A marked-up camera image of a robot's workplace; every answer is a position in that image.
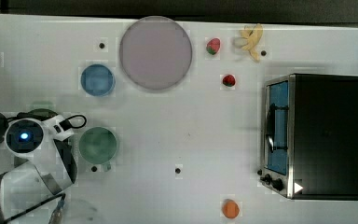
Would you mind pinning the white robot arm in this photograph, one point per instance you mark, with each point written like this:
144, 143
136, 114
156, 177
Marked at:
49, 166

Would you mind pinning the green oval strainer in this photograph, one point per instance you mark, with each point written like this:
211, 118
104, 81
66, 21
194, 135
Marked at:
42, 108

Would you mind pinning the small toy strawberry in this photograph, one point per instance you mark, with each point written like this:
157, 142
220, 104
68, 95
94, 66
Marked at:
229, 80

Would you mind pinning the grey round plate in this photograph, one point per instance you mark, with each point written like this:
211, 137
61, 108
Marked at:
155, 53

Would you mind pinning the large toy strawberry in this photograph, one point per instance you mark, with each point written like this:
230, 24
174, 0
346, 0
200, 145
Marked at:
213, 46

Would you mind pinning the green mug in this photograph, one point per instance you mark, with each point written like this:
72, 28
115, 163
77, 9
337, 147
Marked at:
98, 146

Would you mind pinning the blue bowl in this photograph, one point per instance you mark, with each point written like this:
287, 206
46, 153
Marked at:
97, 80

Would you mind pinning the toy peeled banana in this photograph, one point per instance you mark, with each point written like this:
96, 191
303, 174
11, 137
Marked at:
249, 39

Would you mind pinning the toy orange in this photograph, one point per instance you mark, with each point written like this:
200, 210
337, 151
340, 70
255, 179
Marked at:
230, 209

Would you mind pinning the black toaster oven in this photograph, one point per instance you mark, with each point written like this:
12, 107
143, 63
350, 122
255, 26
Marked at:
310, 137

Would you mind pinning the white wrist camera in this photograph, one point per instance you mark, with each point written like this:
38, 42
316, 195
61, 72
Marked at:
59, 127

